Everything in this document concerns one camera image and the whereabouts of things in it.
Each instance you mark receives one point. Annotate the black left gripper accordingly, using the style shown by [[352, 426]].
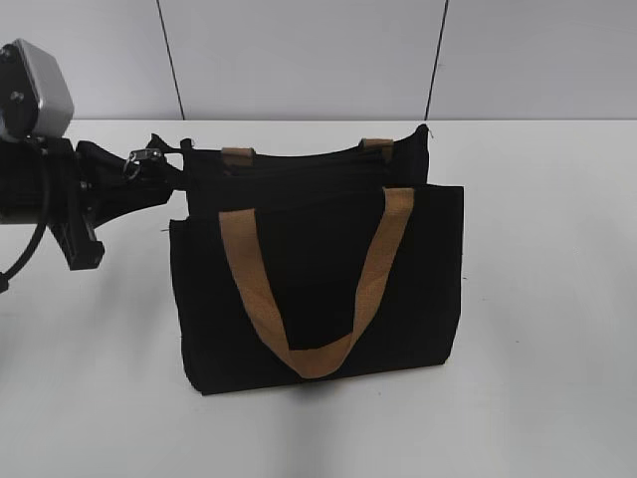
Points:
[[41, 185]]

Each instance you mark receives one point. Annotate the black canvas tote bag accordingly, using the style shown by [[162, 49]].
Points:
[[292, 269]]

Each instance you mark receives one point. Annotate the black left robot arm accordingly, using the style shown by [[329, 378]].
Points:
[[72, 190]]

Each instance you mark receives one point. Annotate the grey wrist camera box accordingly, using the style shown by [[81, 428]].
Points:
[[35, 98]]

